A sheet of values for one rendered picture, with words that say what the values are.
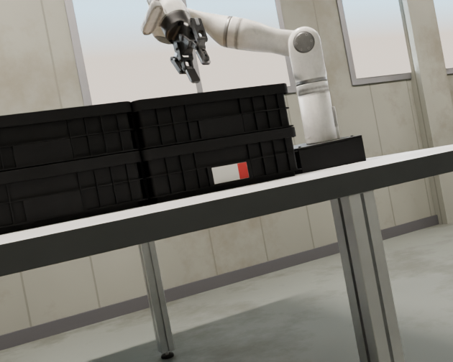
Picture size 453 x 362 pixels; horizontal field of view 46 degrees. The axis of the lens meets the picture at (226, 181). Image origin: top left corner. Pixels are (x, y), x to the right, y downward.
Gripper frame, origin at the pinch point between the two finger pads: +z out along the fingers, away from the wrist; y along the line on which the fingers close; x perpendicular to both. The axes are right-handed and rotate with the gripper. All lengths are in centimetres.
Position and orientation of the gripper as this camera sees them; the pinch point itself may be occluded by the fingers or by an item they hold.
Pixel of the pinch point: (198, 67)
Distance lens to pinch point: 122.1
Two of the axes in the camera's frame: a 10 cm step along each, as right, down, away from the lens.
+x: -8.1, 1.4, -5.7
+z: 4.0, 8.4, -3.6
